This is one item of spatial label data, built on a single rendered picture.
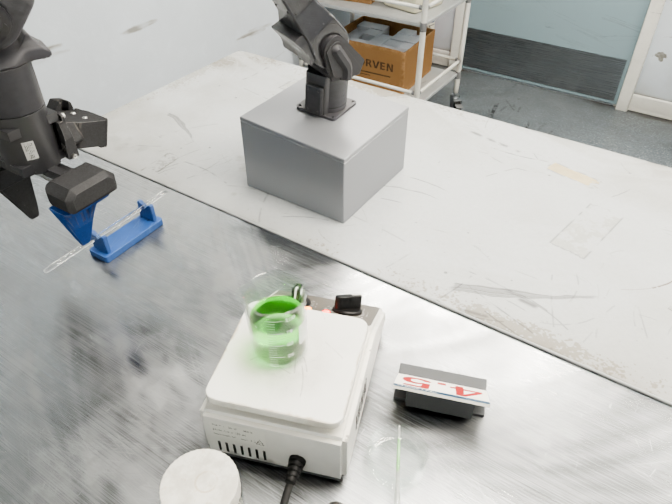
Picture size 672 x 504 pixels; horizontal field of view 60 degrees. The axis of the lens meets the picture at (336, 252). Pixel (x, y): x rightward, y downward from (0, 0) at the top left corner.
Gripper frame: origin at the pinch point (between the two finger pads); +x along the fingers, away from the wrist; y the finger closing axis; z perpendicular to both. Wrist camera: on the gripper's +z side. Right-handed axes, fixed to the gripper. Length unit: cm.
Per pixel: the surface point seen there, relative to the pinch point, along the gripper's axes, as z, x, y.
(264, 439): -8.4, 5.2, -36.5
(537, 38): 293, 71, 18
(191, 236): 13.3, 10.3, -6.9
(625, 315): 29, 10, -60
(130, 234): 8.5, 9.4, -0.8
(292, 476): -9.1, 6.8, -39.8
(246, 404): -8.3, 1.5, -34.9
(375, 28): 223, 58, 79
